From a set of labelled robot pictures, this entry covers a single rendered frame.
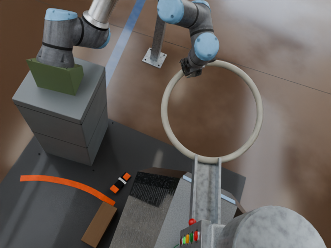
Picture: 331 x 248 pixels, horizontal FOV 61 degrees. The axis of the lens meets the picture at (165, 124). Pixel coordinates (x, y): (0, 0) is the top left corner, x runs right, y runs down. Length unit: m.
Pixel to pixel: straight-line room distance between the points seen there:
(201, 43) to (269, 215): 0.64
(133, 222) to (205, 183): 0.51
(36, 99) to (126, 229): 0.87
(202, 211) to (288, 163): 1.72
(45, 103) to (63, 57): 0.30
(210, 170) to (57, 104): 0.92
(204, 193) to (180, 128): 1.39
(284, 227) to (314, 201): 2.21
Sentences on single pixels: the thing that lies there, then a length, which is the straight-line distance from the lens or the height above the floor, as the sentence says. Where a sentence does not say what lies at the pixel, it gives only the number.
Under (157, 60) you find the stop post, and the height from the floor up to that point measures 0.03.
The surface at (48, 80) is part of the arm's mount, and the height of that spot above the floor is 0.95.
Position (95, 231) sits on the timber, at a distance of 2.18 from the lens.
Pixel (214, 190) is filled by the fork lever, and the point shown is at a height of 1.09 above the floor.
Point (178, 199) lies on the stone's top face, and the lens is 1.53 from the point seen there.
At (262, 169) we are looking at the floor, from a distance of 2.73.
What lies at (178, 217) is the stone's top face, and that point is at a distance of 1.51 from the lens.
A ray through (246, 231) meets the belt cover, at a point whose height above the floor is 1.70.
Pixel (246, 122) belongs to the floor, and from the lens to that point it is 2.86.
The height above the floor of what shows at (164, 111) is 1.19.
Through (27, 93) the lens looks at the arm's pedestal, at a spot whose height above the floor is 0.85.
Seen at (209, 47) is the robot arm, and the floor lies 1.54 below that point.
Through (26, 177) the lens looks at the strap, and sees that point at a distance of 2.47.
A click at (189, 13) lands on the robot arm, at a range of 1.04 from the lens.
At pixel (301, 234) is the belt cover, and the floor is 1.70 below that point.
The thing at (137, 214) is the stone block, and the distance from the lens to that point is 1.62.
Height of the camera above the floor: 2.30
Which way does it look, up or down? 62 degrees down
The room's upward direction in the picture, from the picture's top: 20 degrees clockwise
